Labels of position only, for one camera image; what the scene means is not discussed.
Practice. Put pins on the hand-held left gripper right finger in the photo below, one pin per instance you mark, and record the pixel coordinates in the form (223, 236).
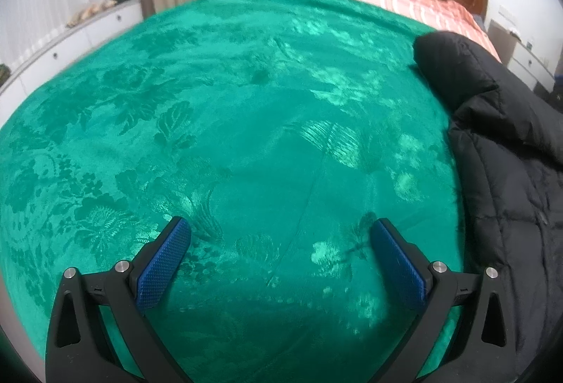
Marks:
(400, 264)

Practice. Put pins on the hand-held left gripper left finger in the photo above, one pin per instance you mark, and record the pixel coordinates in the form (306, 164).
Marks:
(162, 262)

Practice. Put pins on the black puffer jacket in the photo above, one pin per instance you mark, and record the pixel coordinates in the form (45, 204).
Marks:
(510, 172)

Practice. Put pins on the green patterned blanket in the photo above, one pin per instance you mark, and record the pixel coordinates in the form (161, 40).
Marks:
(220, 115)

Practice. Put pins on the white drawer cabinet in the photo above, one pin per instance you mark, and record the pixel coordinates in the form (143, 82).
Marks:
(74, 42)

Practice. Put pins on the white desk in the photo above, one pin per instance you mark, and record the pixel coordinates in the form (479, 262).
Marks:
(525, 57)

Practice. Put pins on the striped cloth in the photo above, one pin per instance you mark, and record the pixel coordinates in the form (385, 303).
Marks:
(90, 11)

